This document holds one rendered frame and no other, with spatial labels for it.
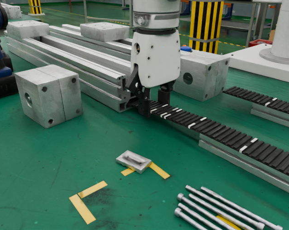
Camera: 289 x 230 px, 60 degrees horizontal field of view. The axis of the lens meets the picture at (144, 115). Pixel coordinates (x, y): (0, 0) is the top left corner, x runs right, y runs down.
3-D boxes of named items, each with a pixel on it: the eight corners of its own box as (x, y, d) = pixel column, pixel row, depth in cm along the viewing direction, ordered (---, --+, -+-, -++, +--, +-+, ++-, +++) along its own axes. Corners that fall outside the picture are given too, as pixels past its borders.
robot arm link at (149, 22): (153, 15, 40) (153, 34, 41) (189, 11, 45) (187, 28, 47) (121, 11, 46) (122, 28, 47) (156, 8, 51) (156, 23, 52)
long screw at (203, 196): (264, 228, 30) (265, 222, 30) (261, 234, 29) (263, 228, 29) (188, 187, 36) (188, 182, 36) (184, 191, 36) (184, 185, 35)
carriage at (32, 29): (51, 42, 98) (48, 23, 95) (22, 46, 91) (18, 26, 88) (35, 36, 109) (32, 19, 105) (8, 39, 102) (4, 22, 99)
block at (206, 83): (229, 89, 69) (235, 55, 65) (202, 102, 62) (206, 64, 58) (202, 81, 75) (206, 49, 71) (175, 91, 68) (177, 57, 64)
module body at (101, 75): (150, 101, 63) (151, 67, 59) (118, 113, 57) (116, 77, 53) (31, 47, 116) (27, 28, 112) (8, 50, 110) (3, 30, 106)
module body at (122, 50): (197, 83, 74) (200, 54, 70) (175, 91, 68) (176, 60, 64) (69, 41, 127) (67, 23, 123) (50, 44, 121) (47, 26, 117)
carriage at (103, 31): (129, 45, 93) (129, 26, 90) (105, 50, 86) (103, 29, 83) (105, 39, 103) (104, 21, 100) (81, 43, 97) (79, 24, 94)
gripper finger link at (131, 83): (123, 76, 45) (133, 99, 49) (152, 52, 48) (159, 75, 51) (119, 75, 46) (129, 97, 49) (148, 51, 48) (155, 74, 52)
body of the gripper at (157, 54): (149, 28, 41) (149, 92, 46) (189, 23, 47) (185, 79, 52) (121, 23, 46) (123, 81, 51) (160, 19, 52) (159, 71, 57)
